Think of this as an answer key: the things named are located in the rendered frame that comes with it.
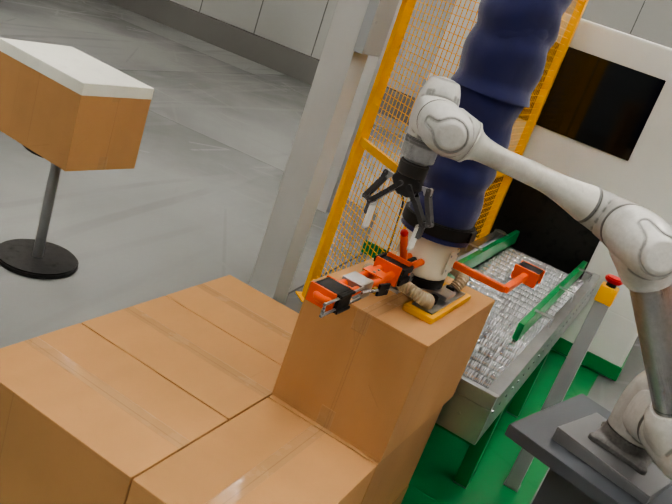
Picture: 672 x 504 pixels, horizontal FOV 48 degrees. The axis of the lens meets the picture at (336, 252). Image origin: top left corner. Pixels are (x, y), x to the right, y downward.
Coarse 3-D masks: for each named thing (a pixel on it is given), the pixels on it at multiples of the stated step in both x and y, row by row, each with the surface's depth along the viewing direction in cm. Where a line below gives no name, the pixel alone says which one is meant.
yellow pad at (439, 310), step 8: (448, 288) 240; (456, 296) 242; (464, 296) 246; (408, 304) 224; (416, 304) 225; (440, 304) 231; (448, 304) 234; (456, 304) 237; (408, 312) 223; (416, 312) 222; (424, 312) 222; (432, 312) 223; (440, 312) 226; (448, 312) 232; (424, 320) 221; (432, 320) 220
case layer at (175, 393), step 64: (128, 320) 248; (192, 320) 262; (256, 320) 277; (0, 384) 198; (64, 384) 206; (128, 384) 215; (192, 384) 226; (256, 384) 237; (0, 448) 202; (64, 448) 190; (128, 448) 190; (192, 448) 198; (256, 448) 207; (320, 448) 217
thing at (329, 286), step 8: (320, 280) 184; (328, 280) 185; (336, 280) 187; (312, 288) 182; (320, 288) 181; (328, 288) 181; (336, 288) 182; (344, 288) 184; (352, 288) 186; (312, 296) 182; (328, 296) 180; (336, 296) 179; (320, 304) 181
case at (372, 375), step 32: (320, 320) 222; (352, 320) 216; (384, 320) 213; (416, 320) 220; (448, 320) 228; (480, 320) 251; (288, 352) 229; (320, 352) 224; (352, 352) 218; (384, 352) 213; (416, 352) 208; (448, 352) 231; (288, 384) 231; (320, 384) 225; (352, 384) 220; (384, 384) 215; (416, 384) 214; (448, 384) 254; (320, 416) 227; (352, 416) 222; (384, 416) 216; (416, 416) 234; (384, 448) 218
